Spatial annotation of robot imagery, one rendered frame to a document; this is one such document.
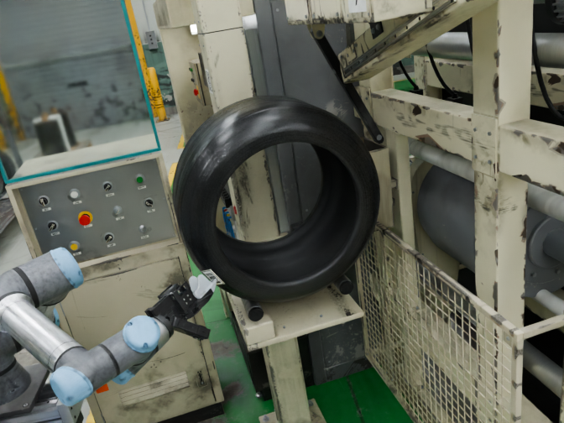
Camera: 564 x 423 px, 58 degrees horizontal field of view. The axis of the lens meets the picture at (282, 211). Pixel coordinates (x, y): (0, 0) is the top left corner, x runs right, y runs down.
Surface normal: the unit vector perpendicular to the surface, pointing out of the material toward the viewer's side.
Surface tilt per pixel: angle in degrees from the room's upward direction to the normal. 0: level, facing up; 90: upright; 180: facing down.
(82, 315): 90
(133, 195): 90
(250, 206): 90
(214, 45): 90
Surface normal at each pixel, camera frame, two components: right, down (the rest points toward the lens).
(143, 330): 0.41, -0.56
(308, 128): 0.31, 0.15
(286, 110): 0.17, -0.48
